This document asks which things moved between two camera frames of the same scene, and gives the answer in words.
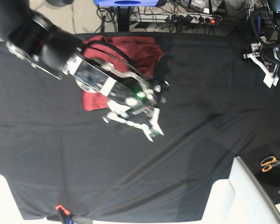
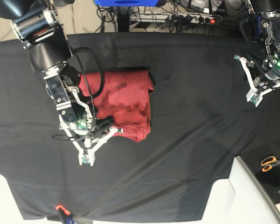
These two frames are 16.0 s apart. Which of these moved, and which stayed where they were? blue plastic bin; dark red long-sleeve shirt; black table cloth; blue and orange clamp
Moved: dark red long-sleeve shirt
Stayed: black table cloth; blue and orange clamp; blue plastic bin
